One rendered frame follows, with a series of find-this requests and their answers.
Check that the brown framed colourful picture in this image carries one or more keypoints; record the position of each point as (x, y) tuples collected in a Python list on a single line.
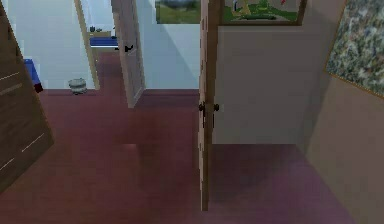
[(261, 11)]

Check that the brown wooden chest of drawers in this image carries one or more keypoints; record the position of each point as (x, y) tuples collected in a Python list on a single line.
[(18, 116)]

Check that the green landscape framed picture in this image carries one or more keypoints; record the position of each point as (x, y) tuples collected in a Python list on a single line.
[(177, 11)]

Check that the grey round bin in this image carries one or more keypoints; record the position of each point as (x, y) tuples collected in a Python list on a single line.
[(77, 85)]

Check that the gold framed speckled picture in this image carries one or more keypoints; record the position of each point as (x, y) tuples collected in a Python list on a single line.
[(360, 46)]

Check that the brown wooden room door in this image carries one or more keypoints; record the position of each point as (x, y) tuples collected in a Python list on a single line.
[(207, 100)]

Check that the pale grey room door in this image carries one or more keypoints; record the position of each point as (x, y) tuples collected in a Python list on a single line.
[(130, 50)]

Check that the blue table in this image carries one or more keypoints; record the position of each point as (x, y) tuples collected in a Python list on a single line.
[(103, 41)]

